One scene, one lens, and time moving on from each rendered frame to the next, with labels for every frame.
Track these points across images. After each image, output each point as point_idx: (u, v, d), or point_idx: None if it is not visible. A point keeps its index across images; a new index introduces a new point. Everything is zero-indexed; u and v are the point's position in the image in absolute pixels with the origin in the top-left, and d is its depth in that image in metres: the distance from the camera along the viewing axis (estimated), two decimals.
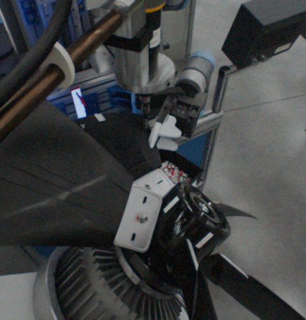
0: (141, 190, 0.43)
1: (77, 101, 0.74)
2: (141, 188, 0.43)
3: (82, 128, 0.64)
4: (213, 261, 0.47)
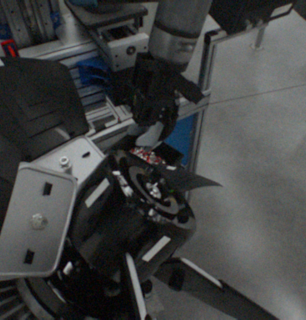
0: (89, 145, 0.36)
1: None
2: (89, 142, 0.36)
3: None
4: (121, 277, 0.24)
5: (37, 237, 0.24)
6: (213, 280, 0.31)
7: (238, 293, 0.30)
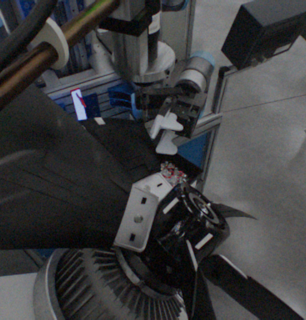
0: (161, 179, 0.56)
1: (77, 102, 0.75)
2: (162, 177, 0.56)
3: None
4: (183, 255, 0.42)
5: (136, 227, 0.43)
6: (240, 272, 0.46)
7: (257, 282, 0.45)
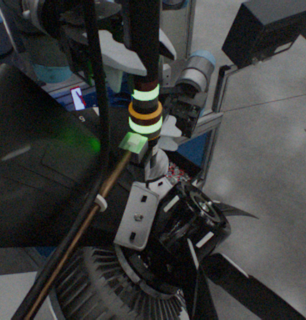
0: (162, 178, 0.55)
1: (77, 100, 0.74)
2: None
3: None
4: (183, 254, 0.41)
5: (136, 225, 0.43)
6: (241, 271, 0.46)
7: (259, 282, 0.45)
